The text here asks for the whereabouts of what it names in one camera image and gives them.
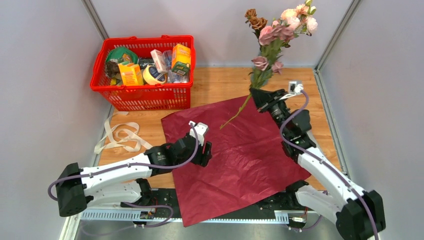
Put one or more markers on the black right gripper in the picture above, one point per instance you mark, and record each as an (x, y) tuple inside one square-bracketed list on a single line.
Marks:
[(260, 97)]

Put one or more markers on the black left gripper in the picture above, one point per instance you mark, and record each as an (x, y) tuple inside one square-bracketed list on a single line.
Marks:
[(204, 159)]

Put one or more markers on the white printed ribbon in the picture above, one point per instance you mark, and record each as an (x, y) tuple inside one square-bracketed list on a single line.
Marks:
[(123, 135)]

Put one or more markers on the pink flower stem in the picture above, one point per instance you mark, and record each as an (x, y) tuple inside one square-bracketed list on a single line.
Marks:
[(269, 33)]

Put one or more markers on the mauve flower stem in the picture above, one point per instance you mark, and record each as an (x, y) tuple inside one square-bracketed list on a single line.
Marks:
[(267, 63)]

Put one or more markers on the dark red wrapping paper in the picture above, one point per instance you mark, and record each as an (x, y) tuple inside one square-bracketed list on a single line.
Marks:
[(248, 163)]

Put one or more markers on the pink flower bouquet brown wrap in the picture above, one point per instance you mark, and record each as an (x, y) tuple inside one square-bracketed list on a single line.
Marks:
[(300, 19)]

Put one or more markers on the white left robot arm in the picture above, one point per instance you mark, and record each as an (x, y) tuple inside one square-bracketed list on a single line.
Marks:
[(125, 181)]

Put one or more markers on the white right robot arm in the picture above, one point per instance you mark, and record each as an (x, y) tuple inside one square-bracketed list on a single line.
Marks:
[(357, 214)]

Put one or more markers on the red plastic shopping basket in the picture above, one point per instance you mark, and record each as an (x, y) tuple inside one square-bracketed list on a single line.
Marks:
[(172, 96)]

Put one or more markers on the clear plastic bottle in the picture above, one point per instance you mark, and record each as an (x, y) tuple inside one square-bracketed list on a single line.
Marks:
[(172, 77)]

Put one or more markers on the yellow tape roll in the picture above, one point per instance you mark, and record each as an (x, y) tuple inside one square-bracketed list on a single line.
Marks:
[(151, 76)]

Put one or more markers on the orange green box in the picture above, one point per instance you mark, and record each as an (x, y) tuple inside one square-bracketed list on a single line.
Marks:
[(181, 60)]

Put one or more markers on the orange juice carton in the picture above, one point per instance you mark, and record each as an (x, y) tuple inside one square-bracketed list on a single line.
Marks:
[(131, 74)]

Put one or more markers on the white small box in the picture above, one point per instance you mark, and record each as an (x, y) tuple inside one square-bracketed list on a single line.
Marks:
[(159, 61)]

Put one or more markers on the green snack bag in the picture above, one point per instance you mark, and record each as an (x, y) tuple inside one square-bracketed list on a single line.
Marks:
[(121, 54)]

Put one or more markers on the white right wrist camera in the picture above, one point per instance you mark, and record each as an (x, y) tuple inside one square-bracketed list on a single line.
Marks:
[(295, 88)]

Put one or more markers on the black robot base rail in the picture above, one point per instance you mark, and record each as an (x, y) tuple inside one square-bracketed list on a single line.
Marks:
[(279, 208)]

